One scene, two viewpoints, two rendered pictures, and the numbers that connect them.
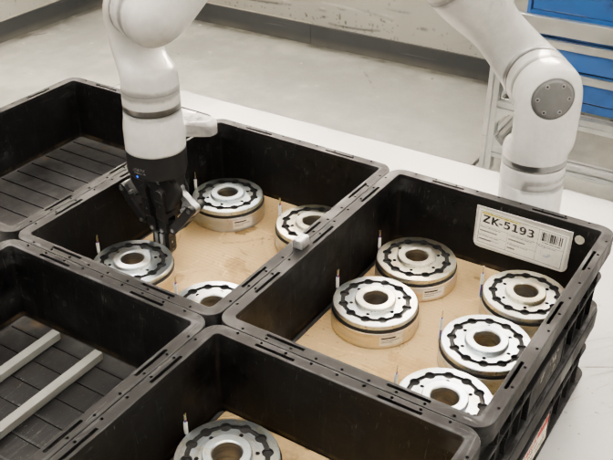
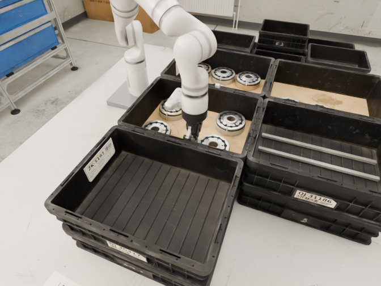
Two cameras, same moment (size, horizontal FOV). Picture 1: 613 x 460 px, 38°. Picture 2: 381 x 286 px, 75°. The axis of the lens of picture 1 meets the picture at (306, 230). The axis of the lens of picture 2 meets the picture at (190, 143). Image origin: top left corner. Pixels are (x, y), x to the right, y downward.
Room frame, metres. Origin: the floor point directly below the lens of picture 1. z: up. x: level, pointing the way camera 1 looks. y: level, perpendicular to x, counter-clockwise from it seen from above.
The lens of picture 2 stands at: (1.10, 0.74, 1.43)
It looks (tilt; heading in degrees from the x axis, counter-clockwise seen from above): 45 degrees down; 259
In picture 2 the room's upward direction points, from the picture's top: straight up
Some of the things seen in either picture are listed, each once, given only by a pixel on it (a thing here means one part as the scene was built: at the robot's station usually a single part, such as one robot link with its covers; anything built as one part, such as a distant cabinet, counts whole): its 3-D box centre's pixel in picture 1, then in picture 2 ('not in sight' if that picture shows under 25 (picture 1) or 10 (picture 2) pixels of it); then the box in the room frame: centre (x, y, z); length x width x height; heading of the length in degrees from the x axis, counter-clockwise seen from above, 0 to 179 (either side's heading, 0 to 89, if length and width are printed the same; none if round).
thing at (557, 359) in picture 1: (427, 316); (218, 79); (0.81, -0.14, 0.87); 0.40 x 0.30 x 0.11; 148
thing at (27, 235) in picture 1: (216, 206); (193, 112); (0.97, 0.11, 0.92); 0.40 x 0.30 x 0.02; 148
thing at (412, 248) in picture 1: (416, 256); not in sight; (0.94, -0.14, 0.86); 0.05 x 0.05 x 0.01
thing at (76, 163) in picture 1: (54, 181); (153, 195); (1.13, 0.37, 0.87); 0.40 x 0.30 x 0.11; 148
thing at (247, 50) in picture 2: not in sight; (225, 66); (0.43, -1.13, 0.37); 0.40 x 0.30 x 0.45; 149
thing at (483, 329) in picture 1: (486, 340); (223, 72); (0.77, -0.20, 0.86); 0.05 x 0.05 x 0.01
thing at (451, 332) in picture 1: (486, 343); (223, 73); (0.77, -0.20, 0.86); 0.10 x 0.10 x 0.01
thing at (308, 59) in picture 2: not in sight; (325, 83); (-0.26, -0.71, 0.37); 0.40 x 0.30 x 0.45; 149
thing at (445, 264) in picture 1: (416, 259); not in sight; (0.94, -0.14, 0.86); 0.10 x 0.10 x 0.01
